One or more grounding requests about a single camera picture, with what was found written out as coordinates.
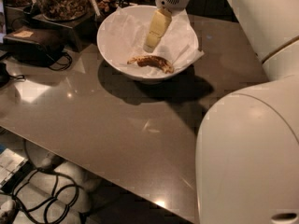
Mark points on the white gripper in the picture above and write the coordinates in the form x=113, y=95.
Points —
x=161, y=19

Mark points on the brown overripe banana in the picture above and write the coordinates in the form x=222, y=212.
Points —
x=153, y=61

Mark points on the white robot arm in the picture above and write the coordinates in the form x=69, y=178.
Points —
x=247, y=150

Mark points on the white ceramic bowl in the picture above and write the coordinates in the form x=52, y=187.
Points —
x=112, y=52

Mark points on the white paper liner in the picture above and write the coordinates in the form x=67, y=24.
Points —
x=130, y=34

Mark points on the dark metal stand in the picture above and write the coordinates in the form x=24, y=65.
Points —
x=77, y=34

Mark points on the glass jar of nuts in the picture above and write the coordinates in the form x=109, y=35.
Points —
x=63, y=10

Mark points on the black box device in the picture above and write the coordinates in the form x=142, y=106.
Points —
x=37, y=47

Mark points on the white patterned box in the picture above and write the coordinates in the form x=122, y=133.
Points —
x=12, y=168

